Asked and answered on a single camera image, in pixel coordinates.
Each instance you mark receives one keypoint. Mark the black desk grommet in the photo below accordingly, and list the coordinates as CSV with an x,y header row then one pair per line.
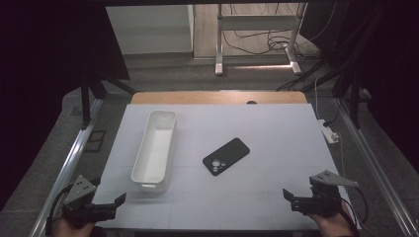
x,y
251,102

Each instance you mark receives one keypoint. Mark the aluminium rail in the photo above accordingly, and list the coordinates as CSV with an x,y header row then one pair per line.
x,y
70,161
372,161

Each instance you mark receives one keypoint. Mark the dark floor plate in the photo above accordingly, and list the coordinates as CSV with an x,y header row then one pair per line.
x,y
95,141

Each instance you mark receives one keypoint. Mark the person's left hand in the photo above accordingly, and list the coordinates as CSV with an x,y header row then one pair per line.
x,y
66,232

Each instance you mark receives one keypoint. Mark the person's right hand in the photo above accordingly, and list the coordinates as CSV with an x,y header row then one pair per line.
x,y
332,227

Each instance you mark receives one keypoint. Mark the white cabinet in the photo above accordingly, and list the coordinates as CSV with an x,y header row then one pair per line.
x,y
148,29

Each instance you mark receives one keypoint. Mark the black curtain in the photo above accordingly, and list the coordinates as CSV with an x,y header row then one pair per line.
x,y
388,59
39,65

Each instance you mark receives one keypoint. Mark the white metal desk frame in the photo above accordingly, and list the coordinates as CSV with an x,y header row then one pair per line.
x,y
218,39

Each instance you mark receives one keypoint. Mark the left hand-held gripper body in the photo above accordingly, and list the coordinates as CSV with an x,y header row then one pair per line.
x,y
79,200

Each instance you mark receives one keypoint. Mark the black metal stand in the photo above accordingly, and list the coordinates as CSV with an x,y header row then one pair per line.
x,y
86,98
354,102

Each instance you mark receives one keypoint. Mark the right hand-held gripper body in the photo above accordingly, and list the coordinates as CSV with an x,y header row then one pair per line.
x,y
326,197

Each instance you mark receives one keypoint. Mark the white plastic bin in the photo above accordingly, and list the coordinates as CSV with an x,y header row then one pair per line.
x,y
153,154

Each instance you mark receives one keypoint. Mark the white power strip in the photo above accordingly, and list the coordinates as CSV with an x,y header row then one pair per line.
x,y
328,132

